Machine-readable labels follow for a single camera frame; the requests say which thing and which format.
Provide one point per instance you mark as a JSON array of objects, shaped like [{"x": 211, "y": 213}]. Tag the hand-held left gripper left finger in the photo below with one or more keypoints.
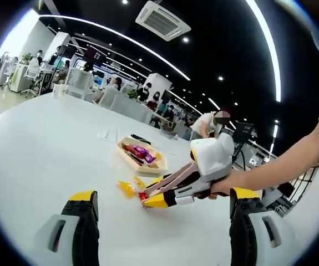
[{"x": 84, "y": 235}]

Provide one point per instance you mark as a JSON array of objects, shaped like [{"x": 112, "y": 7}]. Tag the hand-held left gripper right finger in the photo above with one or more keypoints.
[{"x": 242, "y": 235}]

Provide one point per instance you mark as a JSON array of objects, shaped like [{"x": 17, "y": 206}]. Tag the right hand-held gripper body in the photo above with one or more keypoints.
[{"x": 214, "y": 155}]

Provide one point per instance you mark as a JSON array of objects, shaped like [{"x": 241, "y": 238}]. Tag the small red food packet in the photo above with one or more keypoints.
[{"x": 143, "y": 196}]

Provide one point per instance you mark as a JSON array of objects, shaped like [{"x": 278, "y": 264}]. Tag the orange food candy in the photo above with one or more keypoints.
[{"x": 154, "y": 165}]

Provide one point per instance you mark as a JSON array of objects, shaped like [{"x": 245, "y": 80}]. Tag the cream hexagonal container tray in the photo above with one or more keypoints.
[{"x": 160, "y": 166}]

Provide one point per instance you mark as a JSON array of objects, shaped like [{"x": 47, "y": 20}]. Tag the purple food snack packet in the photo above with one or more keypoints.
[
  {"x": 138, "y": 150},
  {"x": 150, "y": 158}
]

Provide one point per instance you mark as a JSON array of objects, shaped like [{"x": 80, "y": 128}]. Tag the yellow pastry food packet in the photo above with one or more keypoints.
[{"x": 128, "y": 188}]

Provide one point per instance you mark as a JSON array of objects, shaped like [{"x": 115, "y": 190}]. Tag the red-brown food packet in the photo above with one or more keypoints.
[{"x": 134, "y": 159}]

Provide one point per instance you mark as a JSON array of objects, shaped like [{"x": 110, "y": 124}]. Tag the long red food bar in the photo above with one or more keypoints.
[{"x": 126, "y": 147}]

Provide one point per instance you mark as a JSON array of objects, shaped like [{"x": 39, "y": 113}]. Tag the person's right hand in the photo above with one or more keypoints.
[{"x": 228, "y": 184}]

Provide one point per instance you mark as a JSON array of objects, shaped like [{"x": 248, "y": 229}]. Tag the black sign board on stand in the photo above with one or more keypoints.
[{"x": 243, "y": 133}]

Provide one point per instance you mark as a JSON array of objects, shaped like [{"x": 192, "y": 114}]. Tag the dark grey headset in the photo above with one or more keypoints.
[{"x": 169, "y": 132}]

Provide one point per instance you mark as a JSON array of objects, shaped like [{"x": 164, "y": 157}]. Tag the operator person in white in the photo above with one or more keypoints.
[{"x": 314, "y": 207}]

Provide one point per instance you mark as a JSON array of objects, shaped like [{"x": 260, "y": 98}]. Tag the potted plant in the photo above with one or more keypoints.
[
  {"x": 26, "y": 57},
  {"x": 132, "y": 94}
]

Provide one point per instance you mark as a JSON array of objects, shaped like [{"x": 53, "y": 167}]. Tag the curved ceiling light strip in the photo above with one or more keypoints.
[{"x": 273, "y": 55}]

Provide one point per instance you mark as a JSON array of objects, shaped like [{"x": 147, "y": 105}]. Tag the white mesh chair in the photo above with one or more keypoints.
[{"x": 77, "y": 83}]

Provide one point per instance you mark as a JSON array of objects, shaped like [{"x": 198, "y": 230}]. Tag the white paper cup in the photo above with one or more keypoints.
[
  {"x": 64, "y": 89},
  {"x": 56, "y": 91}
]

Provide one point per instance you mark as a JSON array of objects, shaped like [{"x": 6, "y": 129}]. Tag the dark hanging sign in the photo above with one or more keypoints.
[{"x": 95, "y": 54}]

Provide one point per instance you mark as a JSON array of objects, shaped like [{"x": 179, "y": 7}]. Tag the ceiling air conditioner unit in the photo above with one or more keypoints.
[{"x": 162, "y": 19}]

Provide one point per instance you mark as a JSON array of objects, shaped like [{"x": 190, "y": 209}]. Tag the white office chair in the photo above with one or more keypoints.
[{"x": 33, "y": 74}]

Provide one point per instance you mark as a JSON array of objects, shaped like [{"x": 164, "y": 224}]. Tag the white cabinet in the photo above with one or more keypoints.
[{"x": 17, "y": 77}]

